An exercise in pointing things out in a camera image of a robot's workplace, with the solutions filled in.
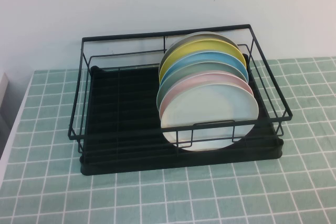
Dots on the pale white plate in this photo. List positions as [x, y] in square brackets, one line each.
[204, 108]

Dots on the pink plate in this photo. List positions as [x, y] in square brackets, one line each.
[210, 80]

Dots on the sage green plate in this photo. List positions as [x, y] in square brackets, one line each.
[204, 70]

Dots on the light blue plate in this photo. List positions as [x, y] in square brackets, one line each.
[210, 58]

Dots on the grey plate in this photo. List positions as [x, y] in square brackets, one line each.
[183, 41]

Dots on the yellow plate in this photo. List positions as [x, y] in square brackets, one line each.
[199, 47]

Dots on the black plastic drain tray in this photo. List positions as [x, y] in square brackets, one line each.
[118, 103]

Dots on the green checked tablecloth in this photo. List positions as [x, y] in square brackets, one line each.
[183, 195]

